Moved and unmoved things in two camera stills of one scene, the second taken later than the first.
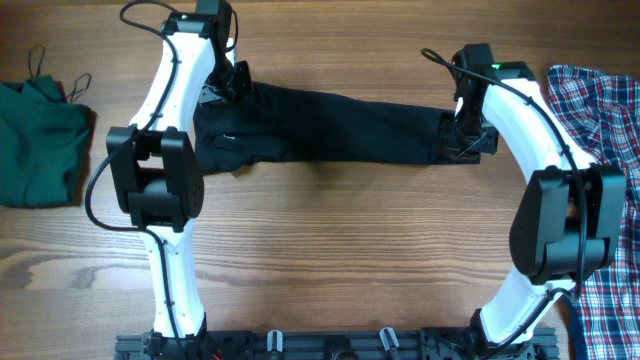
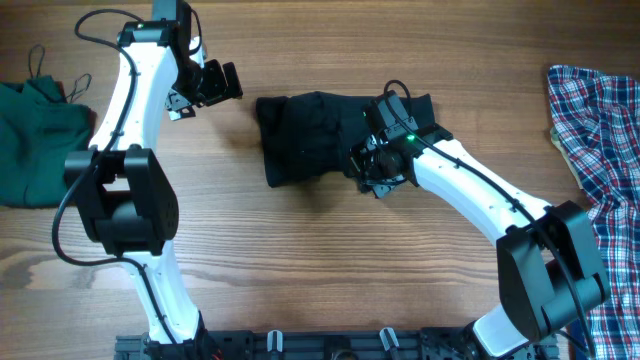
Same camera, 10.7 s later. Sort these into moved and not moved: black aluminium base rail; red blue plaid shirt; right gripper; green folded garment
Moved: right gripper
Not moved: green folded garment; red blue plaid shirt; black aluminium base rail
